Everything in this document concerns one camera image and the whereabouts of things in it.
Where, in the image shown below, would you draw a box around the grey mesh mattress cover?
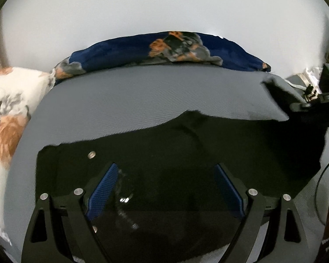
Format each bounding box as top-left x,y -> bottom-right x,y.
4,65 -> 329,263

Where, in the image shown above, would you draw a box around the white floral pillow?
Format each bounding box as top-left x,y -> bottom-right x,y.
0,67 -> 56,243

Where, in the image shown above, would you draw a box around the navy floral blanket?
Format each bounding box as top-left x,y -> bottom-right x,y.
51,31 -> 271,83

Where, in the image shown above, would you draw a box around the black cream zigzag cloth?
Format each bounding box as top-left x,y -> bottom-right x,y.
303,84 -> 318,102

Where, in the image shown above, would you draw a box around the black cable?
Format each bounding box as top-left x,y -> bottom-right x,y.
313,150 -> 329,225

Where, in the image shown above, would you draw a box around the black pants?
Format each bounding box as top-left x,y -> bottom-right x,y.
36,80 -> 327,262

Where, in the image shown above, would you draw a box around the grey white-trimmed cloth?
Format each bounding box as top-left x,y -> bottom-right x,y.
285,73 -> 314,93

